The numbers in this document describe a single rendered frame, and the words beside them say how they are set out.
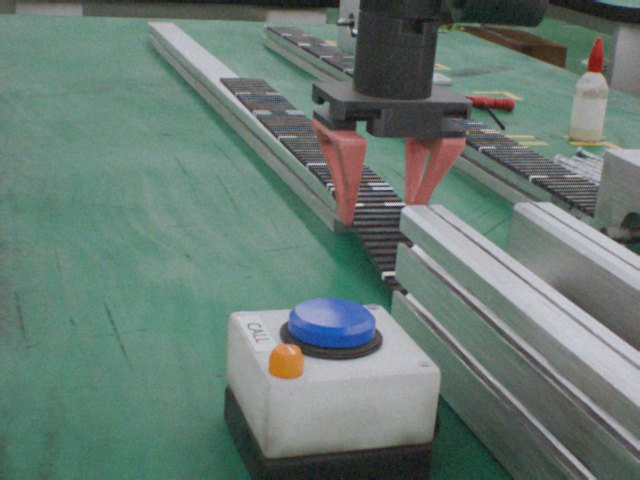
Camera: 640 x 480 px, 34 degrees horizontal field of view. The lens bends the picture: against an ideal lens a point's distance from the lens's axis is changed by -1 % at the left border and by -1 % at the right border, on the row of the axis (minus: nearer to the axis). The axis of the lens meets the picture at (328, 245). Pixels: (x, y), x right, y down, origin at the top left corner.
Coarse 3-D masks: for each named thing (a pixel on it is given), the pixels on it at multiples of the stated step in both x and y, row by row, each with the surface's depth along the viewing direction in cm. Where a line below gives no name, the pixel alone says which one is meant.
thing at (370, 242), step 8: (360, 240) 75; (368, 240) 75; (376, 240) 75; (384, 240) 75; (392, 240) 76; (400, 240) 76; (408, 240) 76; (368, 248) 74; (376, 248) 74; (384, 248) 74; (392, 248) 75
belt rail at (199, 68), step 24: (168, 24) 167; (168, 48) 150; (192, 48) 145; (192, 72) 138; (216, 72) 129; (216, 96) 124; (240, 120) 113; (264, 144) 104; (288, 168) 96; (312, 192) 90; (336, 216) 84
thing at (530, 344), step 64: (448, 256) 55; (512, 256) 64; (576, 256) 57; (448, 320) 56; (512, 320) 49; (576, 320) 46; (448, 384) 56; (512, 384) 49; (576, 384) 44; (512, 448) 49; (576, 448) 44
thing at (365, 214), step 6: (360, 210) 79; (366, 210) 79; (372, 210) 79; (378, 210) 79; (384, 210) 79; (390, 210) 79; (396, 210) 79; (354, 216) 78; (360, 216) 78; (366, 216) 78; (372, 216) 78; (378, 216) 78; (384, 216) 78; (390, 216) 78; (396, 216) 79
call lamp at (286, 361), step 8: (280, 344) 45; (288, 344) 45; (272, 352) 45; (280, 352) 44; (288, 352) 44; (296, 352) 45; (272, 360) 45; (280, 360) 44; (288, 360) 44; (296, 360) 44; (272, 368) 45; (280, 368) 44; (288, 368) 44; (296, 368) 44; (280, 376) 44; (288, 376) 44; (296, 376) 45
